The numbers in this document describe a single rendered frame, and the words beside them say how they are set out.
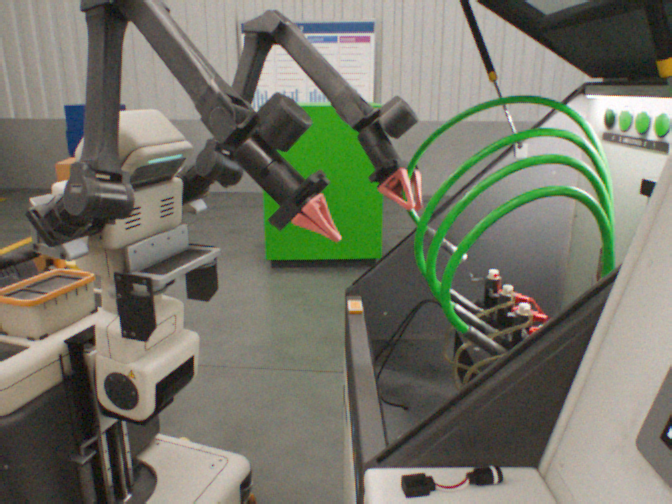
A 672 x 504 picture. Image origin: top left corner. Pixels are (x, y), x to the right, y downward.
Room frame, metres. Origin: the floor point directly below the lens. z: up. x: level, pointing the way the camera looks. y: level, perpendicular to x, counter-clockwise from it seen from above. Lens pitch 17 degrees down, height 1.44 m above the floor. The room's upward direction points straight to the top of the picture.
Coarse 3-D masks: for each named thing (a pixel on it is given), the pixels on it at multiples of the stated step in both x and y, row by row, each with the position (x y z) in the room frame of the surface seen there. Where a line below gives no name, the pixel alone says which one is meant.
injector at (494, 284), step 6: (486, 276) 0.94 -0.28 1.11; (498, 276) 0.94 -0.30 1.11; (486, 282) 0.93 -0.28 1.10; (492, 282) 0.92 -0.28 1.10; (498, 282) 0.92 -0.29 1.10; (486, 288) 0.93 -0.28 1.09; (492, 288) 0.92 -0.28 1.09; (498, 288) 0.92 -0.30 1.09; (486, 294) 0.93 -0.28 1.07; (474, 300) 0.93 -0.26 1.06; (486, 300) 0.92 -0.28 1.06; (492, 300) 0.92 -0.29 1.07; (480, 306) 0.92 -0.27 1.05; (486, 306) 0.92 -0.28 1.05; (492, 306) 0.92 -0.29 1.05; (492, 312) 0.92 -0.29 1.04
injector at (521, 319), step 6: (516, 312) 0.77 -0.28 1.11; (516, 318) 0.77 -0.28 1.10; (522, 318) 0.76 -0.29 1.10; (528, 318) 0.76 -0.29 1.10; (516, 324) 0.77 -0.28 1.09; (516, 330) 0.76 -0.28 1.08; (528, 330) 0.76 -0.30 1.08; (516, 336) 0.76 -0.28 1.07; (504, 342) 0.77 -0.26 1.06; (510, 342) 0.77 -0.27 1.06; (516, 342) 0.76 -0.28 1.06; (510, 348) 0.76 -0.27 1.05
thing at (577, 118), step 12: (516, 96) 1.00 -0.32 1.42; (528, 96) 0.99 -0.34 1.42; (540, 96) 0.99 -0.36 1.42; (480, 108) 1.02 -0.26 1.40; (564, 108) 0.97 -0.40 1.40; (456, 120) 1.03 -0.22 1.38; (576, 120) 0.96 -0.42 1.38; (588, 132) 0.95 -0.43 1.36; (600, 144) 0.94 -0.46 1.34; (420, 156) 1.06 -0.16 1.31; (600, 156) 0.94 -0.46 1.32; (408, 168) 1.07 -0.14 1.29; (612, 192) 0.93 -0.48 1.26; (600, 252) 0.94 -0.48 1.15
